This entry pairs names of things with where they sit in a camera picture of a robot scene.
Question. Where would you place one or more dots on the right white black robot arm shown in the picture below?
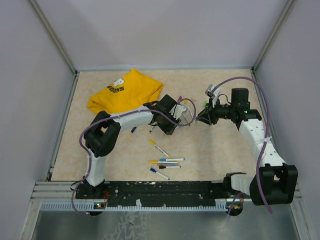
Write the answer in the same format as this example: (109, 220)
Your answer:
(275, 182)

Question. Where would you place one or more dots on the yellow printed t-shirt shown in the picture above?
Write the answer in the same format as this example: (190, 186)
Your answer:
(127, 93)

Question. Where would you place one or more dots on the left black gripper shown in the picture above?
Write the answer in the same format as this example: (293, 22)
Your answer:
(169, 129)

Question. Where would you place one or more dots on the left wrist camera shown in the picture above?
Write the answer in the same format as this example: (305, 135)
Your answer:
(177, 111)

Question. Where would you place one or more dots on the yellow cap rainbow marker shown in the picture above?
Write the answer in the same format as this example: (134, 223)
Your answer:
(191, 115)

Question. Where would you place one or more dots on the black cap marker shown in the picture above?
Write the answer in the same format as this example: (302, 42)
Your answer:
(169, 167)

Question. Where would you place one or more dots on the yellow cap silver marker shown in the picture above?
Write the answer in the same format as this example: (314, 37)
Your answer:
(163, 162)

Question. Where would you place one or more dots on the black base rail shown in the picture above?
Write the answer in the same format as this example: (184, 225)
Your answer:
(156, 195)

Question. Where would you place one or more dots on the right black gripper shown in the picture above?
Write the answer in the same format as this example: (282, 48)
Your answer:
(208, 115)

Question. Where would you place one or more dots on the cyan cap marker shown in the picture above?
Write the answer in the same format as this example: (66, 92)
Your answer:
(171, 159)

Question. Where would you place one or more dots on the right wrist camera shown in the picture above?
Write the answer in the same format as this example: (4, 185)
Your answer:
(213, 92)

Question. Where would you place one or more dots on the blue cap whiteboard marker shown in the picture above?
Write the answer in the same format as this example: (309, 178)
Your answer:
(158, 173)

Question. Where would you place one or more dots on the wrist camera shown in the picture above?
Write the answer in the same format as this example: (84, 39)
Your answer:
(213, 92)
(177, 111)

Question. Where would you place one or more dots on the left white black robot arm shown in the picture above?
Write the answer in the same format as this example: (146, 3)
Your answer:
(101, 136)

